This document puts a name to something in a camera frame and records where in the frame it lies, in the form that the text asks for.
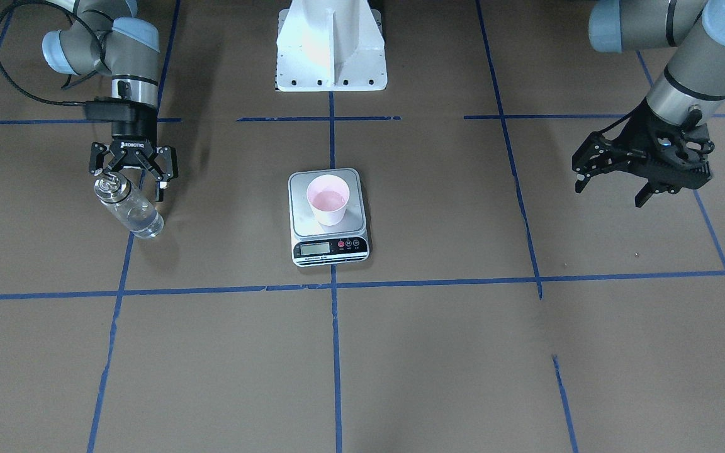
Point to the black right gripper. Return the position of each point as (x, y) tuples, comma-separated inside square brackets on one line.
[(135, 129)]

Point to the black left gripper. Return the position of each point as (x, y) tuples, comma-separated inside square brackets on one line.
[(636, 134)]

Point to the glass sauce bottle metal spout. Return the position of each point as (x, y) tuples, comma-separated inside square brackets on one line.
[(127, 203)]

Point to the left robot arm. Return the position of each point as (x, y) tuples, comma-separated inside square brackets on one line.
[(694, 75)]

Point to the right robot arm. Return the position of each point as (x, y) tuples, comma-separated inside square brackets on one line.
[(107, 38)]

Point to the white digital kitchen scale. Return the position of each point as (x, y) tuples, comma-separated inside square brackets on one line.
[(313, 244)]

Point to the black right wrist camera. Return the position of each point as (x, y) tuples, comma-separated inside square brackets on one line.
[(111, 109)]

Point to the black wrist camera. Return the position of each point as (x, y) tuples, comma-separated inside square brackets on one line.
[(111, 109), (681, 146)]

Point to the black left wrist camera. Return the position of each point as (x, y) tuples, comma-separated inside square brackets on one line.
[(681, 146)]

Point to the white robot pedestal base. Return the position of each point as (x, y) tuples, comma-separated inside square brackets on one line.
[(336, 46)]

